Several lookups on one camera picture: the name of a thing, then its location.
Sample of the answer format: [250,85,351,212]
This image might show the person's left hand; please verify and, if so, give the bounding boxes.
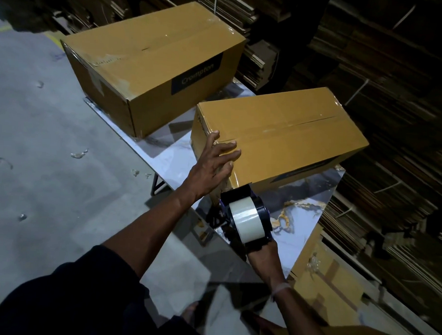
[182,129,243,204]

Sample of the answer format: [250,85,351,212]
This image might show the large cardboard box dark label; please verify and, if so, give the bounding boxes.
[56,0,248,144]

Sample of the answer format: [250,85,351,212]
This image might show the plain brown cardboard box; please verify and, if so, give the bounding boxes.
[188,81,372,202]

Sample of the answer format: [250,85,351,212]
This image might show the person's right hand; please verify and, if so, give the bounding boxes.
[244,237,289,288]

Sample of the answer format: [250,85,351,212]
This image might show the person's right forearm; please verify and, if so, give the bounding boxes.
[269,283,335,335]

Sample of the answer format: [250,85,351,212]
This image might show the dark blue shirt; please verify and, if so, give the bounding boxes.
[0,240,218,335]

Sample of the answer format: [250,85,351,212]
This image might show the black metal table leg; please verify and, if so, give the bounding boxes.
[150,174,167,197]

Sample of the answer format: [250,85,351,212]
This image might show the white wristband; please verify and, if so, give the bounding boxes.
[270,281,292,302]

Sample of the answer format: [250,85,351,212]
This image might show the piles of flattened cardboard sheets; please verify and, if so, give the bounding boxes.
[39,0,442,329]

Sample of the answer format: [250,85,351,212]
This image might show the black tape dispenser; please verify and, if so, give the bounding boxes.
[206,182,276,257]

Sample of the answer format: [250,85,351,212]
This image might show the open cardboard box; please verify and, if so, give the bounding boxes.
[287,223,387,328]

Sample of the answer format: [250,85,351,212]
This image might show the person's left forearm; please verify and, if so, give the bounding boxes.
[101,175,200,282]

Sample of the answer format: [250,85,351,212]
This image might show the clear packing tape roll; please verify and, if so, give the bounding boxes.
[227,195,268,245]

